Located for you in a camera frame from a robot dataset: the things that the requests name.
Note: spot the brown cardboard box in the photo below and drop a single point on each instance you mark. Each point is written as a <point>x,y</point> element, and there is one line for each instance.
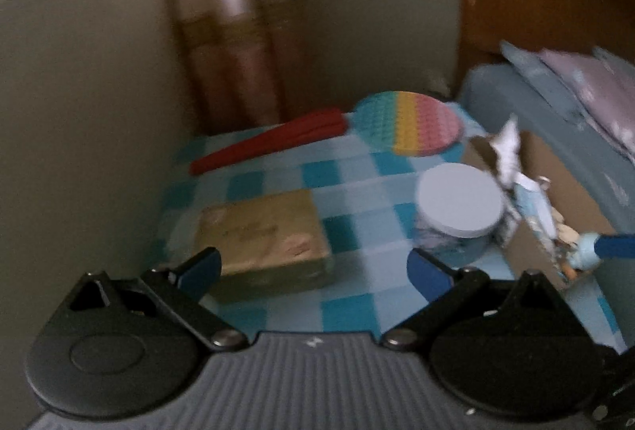
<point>545,162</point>

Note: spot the gold flat box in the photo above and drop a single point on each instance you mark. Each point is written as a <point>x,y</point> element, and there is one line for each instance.
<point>263,236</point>

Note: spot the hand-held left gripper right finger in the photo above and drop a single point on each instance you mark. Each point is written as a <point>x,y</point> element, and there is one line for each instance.
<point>429,274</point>

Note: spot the round rainbow bubble mat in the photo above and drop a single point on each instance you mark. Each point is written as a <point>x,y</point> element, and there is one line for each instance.
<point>407,122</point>

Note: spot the blue floral pillow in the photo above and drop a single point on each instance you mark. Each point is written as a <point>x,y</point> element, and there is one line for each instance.
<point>538,73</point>

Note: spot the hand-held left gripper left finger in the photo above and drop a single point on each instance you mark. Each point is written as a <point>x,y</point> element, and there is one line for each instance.
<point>199,269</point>

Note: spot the blue checkered tablecloth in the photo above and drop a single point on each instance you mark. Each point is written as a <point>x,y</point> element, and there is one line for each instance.
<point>347,192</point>

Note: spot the jar with white lid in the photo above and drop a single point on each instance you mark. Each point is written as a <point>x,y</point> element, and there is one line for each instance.
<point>459,202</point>

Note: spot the pink patterned curtain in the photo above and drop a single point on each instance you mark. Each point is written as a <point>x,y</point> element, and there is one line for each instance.
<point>233,23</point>

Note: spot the white tissue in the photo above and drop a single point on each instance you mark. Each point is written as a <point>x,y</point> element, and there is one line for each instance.
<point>507,152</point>

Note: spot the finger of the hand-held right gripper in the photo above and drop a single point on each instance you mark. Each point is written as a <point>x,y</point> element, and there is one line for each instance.
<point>617,245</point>

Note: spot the red folded cloth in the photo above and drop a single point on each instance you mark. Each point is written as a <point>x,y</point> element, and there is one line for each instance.
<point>268,142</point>

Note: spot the crumpled brown paper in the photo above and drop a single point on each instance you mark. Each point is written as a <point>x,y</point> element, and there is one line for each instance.
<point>565,229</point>

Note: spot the bed with blue sheet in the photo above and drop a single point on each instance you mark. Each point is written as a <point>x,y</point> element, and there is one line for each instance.
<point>506,88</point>

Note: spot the light blue soft toy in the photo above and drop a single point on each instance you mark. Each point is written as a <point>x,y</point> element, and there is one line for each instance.
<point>583,254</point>

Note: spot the purple floral quilt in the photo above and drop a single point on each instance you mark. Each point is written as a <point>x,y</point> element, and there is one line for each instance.
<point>600,88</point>

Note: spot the stack of blue face masks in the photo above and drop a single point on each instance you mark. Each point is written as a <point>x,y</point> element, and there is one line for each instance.
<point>538,209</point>

